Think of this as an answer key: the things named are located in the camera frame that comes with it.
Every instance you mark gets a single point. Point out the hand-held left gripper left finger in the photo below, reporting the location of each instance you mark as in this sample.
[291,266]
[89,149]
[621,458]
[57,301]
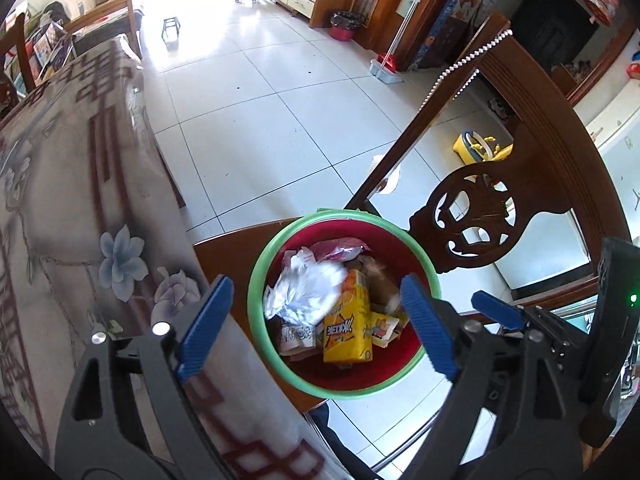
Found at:
[205,325]

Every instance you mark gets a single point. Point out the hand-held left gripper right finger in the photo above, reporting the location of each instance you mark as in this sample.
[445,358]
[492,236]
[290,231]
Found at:
[430,325]

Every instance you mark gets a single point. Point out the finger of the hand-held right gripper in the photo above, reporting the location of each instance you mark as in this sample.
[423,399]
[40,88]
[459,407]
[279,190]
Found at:
[495,307]

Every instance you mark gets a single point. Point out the orange snack bag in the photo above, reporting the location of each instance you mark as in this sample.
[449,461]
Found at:
[382,331]

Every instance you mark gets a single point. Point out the brown paper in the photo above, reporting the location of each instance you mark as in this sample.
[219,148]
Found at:
[380,280]

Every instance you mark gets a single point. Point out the yellow snack box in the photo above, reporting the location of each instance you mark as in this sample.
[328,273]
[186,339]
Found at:
[345,330]

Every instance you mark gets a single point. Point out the red basin with green rim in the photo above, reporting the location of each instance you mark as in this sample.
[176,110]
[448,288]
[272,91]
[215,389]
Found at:
[395,242]

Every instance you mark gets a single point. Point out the white blue wrapper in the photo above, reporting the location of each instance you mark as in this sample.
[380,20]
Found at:
[305,290]

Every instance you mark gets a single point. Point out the pink plastic bag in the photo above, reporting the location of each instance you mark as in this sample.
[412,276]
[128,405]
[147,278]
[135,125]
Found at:
[340,250]

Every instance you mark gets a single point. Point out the person's dark trousers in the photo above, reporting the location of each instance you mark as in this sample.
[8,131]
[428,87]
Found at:
[340,445]

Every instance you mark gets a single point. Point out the white round container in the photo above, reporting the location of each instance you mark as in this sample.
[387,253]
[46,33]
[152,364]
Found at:
[387,180]

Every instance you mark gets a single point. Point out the yellow toy car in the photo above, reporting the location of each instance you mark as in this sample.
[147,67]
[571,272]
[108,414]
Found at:
[475,150]

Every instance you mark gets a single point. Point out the carved wooden chair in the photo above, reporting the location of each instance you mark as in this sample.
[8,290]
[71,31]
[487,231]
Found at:
[540,110]

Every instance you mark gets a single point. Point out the blue printed curtain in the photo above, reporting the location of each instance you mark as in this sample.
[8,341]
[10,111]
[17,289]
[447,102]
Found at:
[450,20]

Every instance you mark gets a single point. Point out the small black stool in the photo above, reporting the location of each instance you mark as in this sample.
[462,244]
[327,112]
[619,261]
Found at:
[170,30]

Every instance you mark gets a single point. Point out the red waste bin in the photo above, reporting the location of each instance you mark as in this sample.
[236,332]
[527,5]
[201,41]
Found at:
[345,27]

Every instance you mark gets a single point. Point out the wooden dining chair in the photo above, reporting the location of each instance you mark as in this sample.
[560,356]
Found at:
[20,50]

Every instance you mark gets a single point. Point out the wooden sofa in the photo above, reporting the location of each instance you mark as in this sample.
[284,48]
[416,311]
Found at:
[100,5]

